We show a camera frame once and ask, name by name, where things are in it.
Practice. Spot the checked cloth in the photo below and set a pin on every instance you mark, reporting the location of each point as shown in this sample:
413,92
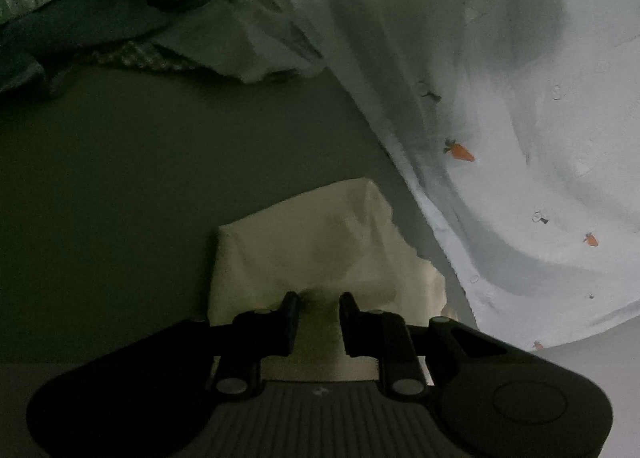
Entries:
145,56

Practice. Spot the cream cloth garment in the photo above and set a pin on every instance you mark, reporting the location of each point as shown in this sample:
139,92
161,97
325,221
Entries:
310,243

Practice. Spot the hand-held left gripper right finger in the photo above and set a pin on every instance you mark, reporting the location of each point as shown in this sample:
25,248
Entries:
348,320

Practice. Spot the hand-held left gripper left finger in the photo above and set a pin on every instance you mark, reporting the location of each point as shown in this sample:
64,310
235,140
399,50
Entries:
291,320

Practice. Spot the white carrot-print sheet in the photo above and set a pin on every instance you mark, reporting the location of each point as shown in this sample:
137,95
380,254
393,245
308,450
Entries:
500,87

